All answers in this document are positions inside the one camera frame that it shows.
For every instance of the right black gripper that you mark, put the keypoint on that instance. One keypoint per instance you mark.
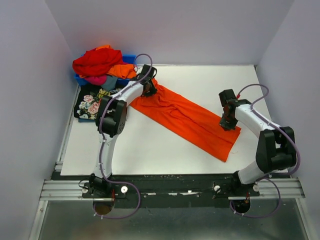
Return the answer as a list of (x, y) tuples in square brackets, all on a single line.
[(226, 126)]

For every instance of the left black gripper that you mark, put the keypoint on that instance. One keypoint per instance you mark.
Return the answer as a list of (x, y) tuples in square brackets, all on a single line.
[(153, 90)]

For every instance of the orange t-shirt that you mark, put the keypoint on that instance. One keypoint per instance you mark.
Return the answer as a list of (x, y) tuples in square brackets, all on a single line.
[(114, 63), (188, 120)]

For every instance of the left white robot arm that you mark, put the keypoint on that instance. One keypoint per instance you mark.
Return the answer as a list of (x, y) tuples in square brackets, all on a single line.
[(112, 115)]

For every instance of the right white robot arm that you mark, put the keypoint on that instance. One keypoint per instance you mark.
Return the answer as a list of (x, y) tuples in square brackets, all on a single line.
[(276, 148)]

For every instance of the grey-teal t-shirt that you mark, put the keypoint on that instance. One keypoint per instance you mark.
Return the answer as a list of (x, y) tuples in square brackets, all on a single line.
[(110, 83)]

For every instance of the pink t-shirt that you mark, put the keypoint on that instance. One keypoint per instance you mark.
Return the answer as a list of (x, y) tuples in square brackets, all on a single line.
[(96, 80)]

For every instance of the red t-shirt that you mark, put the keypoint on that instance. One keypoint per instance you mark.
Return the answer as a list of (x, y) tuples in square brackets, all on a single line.
[(86, 64)]

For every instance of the black floral folded t-shirt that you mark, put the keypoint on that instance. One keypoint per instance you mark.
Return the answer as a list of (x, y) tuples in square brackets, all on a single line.
[(88, 100)]

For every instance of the blue plastic bin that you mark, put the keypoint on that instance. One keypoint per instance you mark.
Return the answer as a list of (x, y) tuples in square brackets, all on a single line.
[(123, 72)]

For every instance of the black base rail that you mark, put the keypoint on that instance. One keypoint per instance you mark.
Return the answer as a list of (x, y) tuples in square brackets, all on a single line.
[(162, 190)]

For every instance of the aluminium extrusion frame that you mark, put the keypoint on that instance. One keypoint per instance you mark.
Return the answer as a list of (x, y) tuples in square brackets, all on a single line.
[(56, 190)]

